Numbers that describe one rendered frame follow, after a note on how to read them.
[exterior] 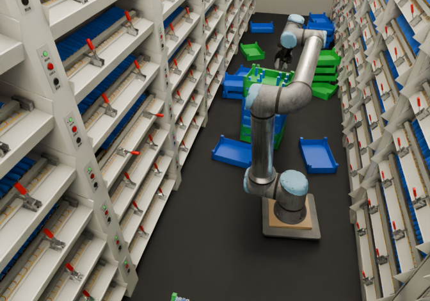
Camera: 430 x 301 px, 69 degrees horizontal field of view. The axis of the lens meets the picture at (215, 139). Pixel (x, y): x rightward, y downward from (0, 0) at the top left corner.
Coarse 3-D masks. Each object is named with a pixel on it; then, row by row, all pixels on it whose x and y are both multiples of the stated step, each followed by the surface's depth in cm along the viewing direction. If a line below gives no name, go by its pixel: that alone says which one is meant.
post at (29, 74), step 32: (0, 0) 64; (32, 0) 71; (32, 32) 72; (32, 64) 73; (64, 96) 86; (64, 128) 88; (96, 160) 106; (96, 192) 109; (96, 224) 115; (128, 256) 144; (128, 288) 150
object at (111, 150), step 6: (150, 96) 156; (144, 102) 151; (144, 108) 148; (138, 114) 144; (132, 120) 140; (126, 126) 137; (132, 126) 140; (126, 132) 135; (132, 132) 138; (120, 138) 131; (114, 144) 128; (108, 150) 125; (114, 150) 127; (108, 156) 123; (102, 162) 120; (102, 168) 120; (102, 174) 118
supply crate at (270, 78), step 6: (252, 66) 222; (252, 72) 225; (258, 72) 225; (270, 72) 221; (276, 72) 219; (282, 72) 217; (246, 78) 210; (252, 78) 222; (264, 78) 222; (270, 78) 222; (276, 78) 221; (282, 78) 220; (246, 84) 212; (252, 84) 210; (264, 84) 206; (270, 84) 216; (288, 84) 201
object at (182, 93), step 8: (192, 64) 223; (192, 72) 210; (200, 72) 224; (184, 80) 209; (192, 80) 212; (176, 88) 198; (184, 88) 205; (192, 88) 207; (176, 96) 197; (184, 96) 199; (176, 104) 191; (184, 104) 196; (176, 112) 186; (176, 120) 187
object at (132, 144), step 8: (152, 88) 157; (160, 96) 159; (160, 104) 157; (136, 112) 148; (152, 112) 152; (144, 120) 146; (152, 120) 150; (136, 128) 141; (144, 128) 143; (128, 136) 136; (136, 136) 138; (112, 144) 131; (128, 144) 133; (136, 144) 136; (104, 152) 127; (112, 160) 125; (120, 160) 126; (128, 160) 132; (112, 168) 123; (120, 168) 125; (104, 176) 119; (112, 176) 120; (112, 184) 122
